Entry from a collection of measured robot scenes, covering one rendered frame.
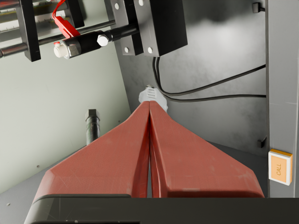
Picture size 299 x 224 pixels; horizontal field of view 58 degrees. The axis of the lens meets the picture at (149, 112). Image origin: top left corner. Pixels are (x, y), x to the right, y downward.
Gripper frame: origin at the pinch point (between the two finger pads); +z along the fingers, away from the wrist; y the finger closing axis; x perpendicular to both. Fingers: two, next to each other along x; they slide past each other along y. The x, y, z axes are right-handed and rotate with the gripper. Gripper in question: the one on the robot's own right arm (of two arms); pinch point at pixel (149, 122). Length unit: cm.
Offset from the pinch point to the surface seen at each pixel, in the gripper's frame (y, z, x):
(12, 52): 26.4, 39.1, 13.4
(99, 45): 7.7, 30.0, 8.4
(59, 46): 12.7, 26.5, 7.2
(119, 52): 9, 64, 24
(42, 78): 26, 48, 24
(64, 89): 22, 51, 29
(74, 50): 10.3, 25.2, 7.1
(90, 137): 7.8, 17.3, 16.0
